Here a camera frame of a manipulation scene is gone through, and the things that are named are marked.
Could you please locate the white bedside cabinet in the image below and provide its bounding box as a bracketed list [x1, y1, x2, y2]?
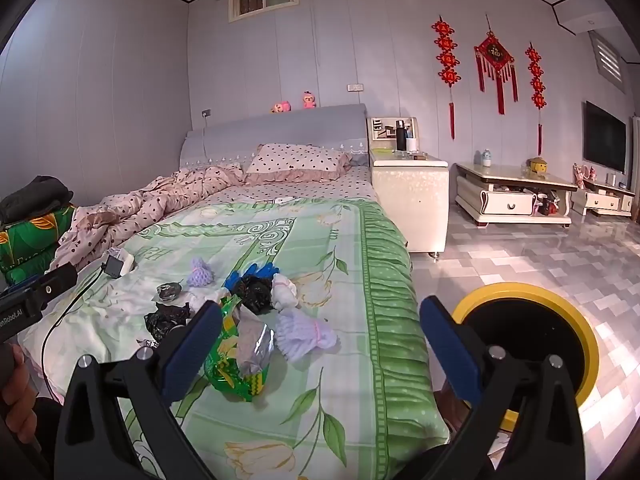
[366, 116, 450, 261]

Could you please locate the green snack packet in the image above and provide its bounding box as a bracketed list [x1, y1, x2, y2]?
[202, 295, 271, 403]

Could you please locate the pink polka dot duvet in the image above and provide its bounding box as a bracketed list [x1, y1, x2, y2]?
[50, 164, 246, 273]

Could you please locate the white charger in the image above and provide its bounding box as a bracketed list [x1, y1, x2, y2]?
[112, 247, 137, 275]

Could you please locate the pale pink sock bundle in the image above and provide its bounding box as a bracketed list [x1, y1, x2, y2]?
[271, 274, 301, 311]

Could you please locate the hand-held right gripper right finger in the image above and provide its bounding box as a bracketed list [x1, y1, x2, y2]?
[419, 296, 586, 480]

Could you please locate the yellow rimmed trash bin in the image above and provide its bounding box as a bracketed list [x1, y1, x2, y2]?
[434, 282, 600, 436]

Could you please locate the person's left hand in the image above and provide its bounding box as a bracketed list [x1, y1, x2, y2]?
[0, 342, 39, 443]

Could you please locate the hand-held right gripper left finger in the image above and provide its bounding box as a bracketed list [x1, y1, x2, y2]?
[54, 301, 223, 480]

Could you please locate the red diamond tassel decoration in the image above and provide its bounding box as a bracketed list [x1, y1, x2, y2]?
[474, 14, 519, 116]

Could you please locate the black plastic bag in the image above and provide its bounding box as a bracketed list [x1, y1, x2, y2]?
[144, 302, 192, 343]
[235, 274, 274, 316]

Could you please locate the pink figurine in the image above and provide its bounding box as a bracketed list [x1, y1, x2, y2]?
[573, 162, 597, 190]

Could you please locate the grey bed headboard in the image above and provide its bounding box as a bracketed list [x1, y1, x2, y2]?
[179, 103, 371, 171]

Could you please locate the dark cloth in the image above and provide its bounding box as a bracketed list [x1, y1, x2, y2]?
[0, 175, 75, 226]

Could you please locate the green patterned folded quilt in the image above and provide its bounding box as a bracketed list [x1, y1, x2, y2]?
[0, 204, 76, 286]

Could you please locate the black wall television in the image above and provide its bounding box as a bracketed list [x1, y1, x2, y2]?
[582, 101, 627, 175]

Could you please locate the small purple foam net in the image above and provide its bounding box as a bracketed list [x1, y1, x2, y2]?
[186, 256, 217, 288]

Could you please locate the blue rubber glove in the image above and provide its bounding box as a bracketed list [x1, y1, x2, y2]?
[223, 261, 277, 293]

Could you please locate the white crumpled tissue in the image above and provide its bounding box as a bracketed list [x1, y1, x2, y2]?
[187, 287, 221, 313]

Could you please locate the black cable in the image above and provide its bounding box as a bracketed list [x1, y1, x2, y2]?
[41, 267, 108, 403]

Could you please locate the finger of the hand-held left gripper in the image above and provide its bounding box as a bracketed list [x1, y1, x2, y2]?
[27, 262, 79, 311]

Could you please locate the polka dot bedsheet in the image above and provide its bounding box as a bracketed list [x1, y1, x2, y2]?
[200, 167, 378, 206]

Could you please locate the long red knot decoration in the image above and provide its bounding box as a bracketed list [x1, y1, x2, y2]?
[432, 15, 462, 141]
[525, 42, 547, 157]

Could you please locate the white coffee table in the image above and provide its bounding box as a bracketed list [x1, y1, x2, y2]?
[454, 161, 578, 228]

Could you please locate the green floral blanket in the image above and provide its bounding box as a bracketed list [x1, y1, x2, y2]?
[20, 197, 451, 480]

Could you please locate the white television stand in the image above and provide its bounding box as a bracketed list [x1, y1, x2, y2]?
[571, 177, 637, 218]

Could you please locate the large purple foam net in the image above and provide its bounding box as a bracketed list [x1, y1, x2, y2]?
[275, 308, 340, 362]

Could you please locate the polka dot pillow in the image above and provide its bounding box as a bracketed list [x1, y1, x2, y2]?
[243, 143, 353, 183]

